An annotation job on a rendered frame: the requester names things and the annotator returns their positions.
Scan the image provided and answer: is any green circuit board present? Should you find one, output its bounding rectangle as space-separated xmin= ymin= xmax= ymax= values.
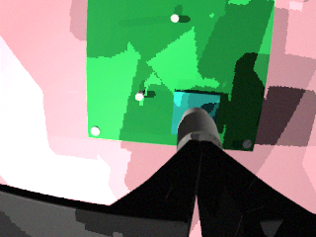
xmin=86 ymin=0 xmax=276 ymax=153

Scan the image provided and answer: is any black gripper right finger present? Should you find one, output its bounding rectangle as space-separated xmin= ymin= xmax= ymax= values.
xmin=197 ymin=141 xmax=316 ymax=237

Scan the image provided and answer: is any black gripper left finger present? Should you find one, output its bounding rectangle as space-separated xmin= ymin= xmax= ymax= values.
xmin=0 ymin=139 xmax=202 ymax=237

